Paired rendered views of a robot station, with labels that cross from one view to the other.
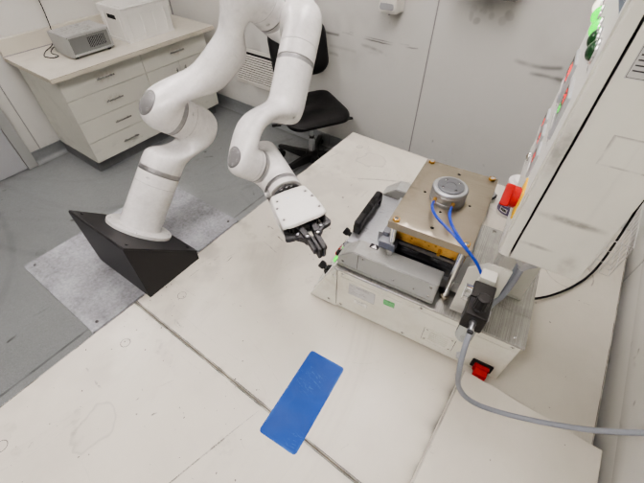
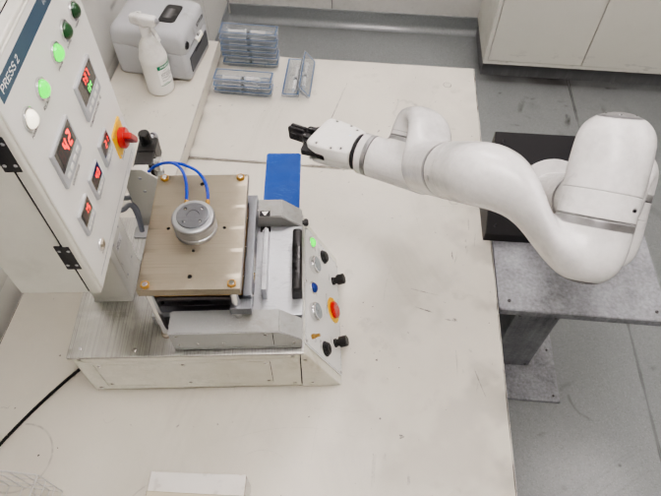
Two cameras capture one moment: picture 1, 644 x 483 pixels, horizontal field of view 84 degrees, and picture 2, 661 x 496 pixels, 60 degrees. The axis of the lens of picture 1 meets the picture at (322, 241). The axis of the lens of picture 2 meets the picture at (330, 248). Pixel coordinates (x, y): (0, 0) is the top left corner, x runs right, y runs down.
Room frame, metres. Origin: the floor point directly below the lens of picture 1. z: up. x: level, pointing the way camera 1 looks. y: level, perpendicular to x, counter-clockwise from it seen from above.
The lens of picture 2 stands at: (1.33, -0.42, 1.97)
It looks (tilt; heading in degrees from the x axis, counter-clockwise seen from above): 54 degrees down; 148
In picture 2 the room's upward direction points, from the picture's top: 1 degrees clockwise
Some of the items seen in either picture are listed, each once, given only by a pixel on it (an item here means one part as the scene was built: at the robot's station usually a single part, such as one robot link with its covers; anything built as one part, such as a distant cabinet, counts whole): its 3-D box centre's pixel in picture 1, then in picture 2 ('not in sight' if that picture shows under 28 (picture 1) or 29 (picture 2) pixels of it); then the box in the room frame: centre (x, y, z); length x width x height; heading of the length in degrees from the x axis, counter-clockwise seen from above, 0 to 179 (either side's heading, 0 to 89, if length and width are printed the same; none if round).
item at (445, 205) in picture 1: (454, 217); (183, 227); (0.61, -0.31, 1.08); 0.31 x 0.24 x 0.13; 151
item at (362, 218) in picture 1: (368, 211); (297, 262); (0.73, -0.13, 0.99); 0.15 x 0.02 x 0.04; 151
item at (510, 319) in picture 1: (442, 256); (195, 280); (0.63, -0.32, 0.93); 0.46 x 0.35 x 0.01; 61
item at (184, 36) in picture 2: not in sight; (161, 36); (-0.29, -0.04, 0.88); 0.25 x 0.20 x 0.17; 48
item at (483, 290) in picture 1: (471, 309); (152, 165); (0.39, -0.29, 1.05); 0.15 x 0.05 x 0.15; 151
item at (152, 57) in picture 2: not in sight; (152, 53); (-0.17, -0.11, 0.92); 0.09 x 0.08 x 0.25; 44
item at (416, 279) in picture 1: (384, 266); (249, 217); (0.56, -0.15, 0.96); 0.26 x 0.05 x 0.07; 61
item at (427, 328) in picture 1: (418, 276); (221, 295); (0.63, -0.27, 0.84); 0.53 x 0.37 x 0.17; 61
